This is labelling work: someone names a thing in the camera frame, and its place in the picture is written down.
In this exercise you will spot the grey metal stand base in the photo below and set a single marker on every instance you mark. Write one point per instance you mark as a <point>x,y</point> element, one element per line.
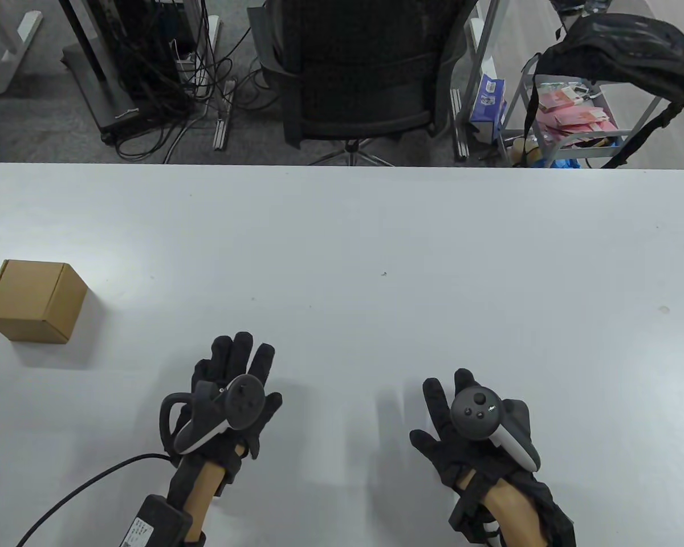
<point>100,85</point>

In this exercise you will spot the blue plastic bag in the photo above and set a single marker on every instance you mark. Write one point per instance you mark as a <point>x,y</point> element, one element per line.
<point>561,164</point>

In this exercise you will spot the aluminium rail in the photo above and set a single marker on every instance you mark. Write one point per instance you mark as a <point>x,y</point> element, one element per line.
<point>460,128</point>
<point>224,119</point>

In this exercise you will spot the stack of pink packets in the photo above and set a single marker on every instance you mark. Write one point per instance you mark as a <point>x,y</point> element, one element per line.
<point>575,117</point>

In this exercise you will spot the black wrist sensor box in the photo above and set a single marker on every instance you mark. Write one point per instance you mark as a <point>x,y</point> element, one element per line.
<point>157,521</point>

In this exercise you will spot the white power strip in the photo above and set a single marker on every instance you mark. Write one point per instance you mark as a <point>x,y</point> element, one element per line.
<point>212,40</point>

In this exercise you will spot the small brown cardboard mailer box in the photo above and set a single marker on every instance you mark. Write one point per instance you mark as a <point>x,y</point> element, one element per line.
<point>31,299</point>

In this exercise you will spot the blue and white carton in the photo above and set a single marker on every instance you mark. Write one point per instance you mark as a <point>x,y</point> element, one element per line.
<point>487,102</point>

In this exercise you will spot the person's right hand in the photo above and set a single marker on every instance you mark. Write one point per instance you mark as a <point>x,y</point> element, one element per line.
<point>436,450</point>

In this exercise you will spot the person's left forearm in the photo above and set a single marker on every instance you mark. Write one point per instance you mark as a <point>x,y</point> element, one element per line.
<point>205,484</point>

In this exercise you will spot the black computer tower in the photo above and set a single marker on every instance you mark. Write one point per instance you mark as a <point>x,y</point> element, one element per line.
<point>148,40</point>

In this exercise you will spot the person's left hand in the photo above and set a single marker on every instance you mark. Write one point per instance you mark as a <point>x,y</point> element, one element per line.
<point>236,356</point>

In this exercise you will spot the black backpack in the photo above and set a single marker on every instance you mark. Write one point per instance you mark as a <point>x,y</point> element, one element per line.
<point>627,51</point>

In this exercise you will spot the black mesh office chair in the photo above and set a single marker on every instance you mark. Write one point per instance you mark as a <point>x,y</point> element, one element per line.
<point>359,74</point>

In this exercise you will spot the dark grey white hand controller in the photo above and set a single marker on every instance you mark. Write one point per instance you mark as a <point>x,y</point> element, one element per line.
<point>476,413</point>
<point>242,401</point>

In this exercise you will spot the white desk leg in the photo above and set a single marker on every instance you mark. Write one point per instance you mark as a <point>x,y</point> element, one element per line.
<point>14,51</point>
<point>479,40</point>

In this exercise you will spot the grey metal cart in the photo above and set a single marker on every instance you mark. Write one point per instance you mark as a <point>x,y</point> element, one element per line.
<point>575,139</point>

